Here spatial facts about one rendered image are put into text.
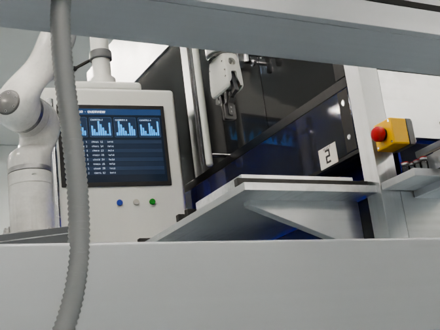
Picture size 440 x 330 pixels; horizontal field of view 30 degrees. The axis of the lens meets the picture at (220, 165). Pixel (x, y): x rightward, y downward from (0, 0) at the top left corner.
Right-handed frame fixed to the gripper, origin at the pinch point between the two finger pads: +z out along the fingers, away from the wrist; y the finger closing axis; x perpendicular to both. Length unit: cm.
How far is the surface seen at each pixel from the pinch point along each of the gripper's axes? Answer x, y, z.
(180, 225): 5.1, 25.4, 23.8
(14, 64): -47, 371, -185
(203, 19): 56, -90, 26
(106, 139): -1, 89, -24
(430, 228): -49, -12, 34
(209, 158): -28, 65, -10
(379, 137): -31.9, -19.1, 12.1
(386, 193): -36.7, -12.4, 25.1
